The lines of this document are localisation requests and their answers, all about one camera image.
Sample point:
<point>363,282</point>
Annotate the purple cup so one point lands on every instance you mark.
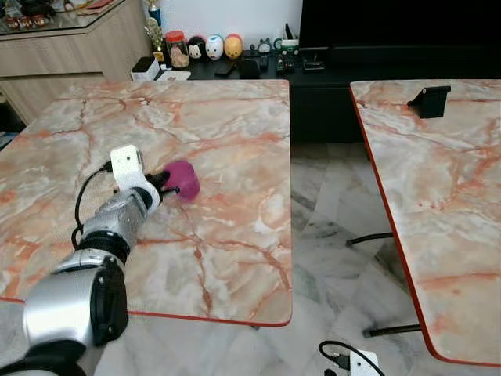
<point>188,180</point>

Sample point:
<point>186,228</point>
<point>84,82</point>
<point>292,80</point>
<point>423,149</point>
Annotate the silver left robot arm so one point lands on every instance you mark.
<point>74,301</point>

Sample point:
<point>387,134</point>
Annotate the white flat paper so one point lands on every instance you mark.
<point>174,75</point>

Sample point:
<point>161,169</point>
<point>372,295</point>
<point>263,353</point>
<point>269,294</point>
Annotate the white box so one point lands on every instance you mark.
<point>145,69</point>

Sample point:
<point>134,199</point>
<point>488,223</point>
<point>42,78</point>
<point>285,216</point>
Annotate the red lidded jar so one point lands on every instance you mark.
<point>178,52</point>

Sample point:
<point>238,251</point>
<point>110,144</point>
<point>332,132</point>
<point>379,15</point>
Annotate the black round plush toy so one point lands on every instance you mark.
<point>196,49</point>

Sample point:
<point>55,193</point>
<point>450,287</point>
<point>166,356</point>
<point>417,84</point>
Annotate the black pouch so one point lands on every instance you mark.
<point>250,69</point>

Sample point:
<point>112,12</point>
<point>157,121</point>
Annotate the white round plush toy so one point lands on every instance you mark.
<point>215,48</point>

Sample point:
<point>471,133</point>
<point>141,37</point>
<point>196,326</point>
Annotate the golden trophy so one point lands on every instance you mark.
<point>155,35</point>

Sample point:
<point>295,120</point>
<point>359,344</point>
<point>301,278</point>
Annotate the yellow round plush toy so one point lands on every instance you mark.
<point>233,47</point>

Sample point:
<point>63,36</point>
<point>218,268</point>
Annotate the wooden cabinet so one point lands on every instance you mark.
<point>70,55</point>

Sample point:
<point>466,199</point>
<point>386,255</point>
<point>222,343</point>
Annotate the black remote control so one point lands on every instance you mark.
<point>280,63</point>

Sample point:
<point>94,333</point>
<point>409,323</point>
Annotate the small grey figurine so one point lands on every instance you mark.
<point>264,46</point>

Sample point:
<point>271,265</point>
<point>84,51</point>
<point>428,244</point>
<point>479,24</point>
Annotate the black table leg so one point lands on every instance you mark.
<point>391,330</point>
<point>369,238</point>

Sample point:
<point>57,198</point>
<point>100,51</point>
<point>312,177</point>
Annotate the black stand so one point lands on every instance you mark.
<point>429,102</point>

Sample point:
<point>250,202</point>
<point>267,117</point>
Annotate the black television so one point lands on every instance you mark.
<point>399,22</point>

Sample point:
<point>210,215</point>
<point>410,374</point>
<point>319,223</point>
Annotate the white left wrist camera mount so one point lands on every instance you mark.
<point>125,163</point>

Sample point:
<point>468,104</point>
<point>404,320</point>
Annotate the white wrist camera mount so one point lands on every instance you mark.
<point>365,365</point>
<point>125,163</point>

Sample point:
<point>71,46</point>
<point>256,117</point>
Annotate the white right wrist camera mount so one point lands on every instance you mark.
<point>365,365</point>

